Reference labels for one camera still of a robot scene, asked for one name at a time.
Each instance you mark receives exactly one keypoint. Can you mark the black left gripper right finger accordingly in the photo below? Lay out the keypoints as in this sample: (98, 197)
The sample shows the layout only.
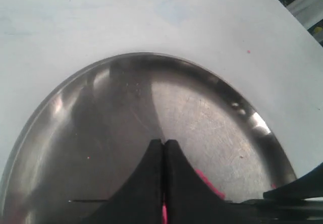
(188, 198)

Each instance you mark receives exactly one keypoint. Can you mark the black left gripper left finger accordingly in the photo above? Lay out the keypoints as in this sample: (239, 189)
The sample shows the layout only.
(140, 199)

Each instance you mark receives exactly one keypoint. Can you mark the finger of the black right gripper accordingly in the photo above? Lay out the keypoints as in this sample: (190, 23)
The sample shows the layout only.
(308, 186)

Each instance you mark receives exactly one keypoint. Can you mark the round steel plate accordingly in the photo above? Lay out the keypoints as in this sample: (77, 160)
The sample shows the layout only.
(87, 137)

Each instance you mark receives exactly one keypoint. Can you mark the pink object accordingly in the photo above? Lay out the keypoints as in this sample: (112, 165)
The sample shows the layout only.
(206, 181)

